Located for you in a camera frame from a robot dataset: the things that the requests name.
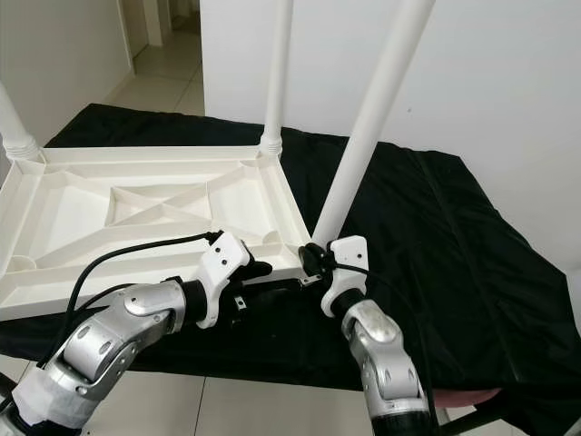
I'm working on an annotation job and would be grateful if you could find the white plastic table top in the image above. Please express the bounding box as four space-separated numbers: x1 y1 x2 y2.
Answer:
0 144 314 321

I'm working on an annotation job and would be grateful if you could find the black table cloth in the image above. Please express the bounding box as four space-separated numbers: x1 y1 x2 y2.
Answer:
0 103 581 428

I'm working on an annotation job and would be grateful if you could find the pink cloth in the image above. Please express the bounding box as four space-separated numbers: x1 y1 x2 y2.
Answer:
436 388 505 408

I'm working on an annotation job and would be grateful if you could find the black metal table leg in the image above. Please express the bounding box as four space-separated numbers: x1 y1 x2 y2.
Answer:
445 404 518 435

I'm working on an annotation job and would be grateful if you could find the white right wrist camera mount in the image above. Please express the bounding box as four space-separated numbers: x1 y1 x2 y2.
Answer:
320 235 370 319

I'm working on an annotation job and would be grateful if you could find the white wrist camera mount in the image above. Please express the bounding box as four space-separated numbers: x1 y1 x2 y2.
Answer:
191 232 251 328
320 235 370 319

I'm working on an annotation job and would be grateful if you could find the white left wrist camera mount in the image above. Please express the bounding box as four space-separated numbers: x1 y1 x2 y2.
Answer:
191 232 251 328

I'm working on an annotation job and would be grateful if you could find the white door frame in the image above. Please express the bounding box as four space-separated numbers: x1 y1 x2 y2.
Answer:
123 0 173 51

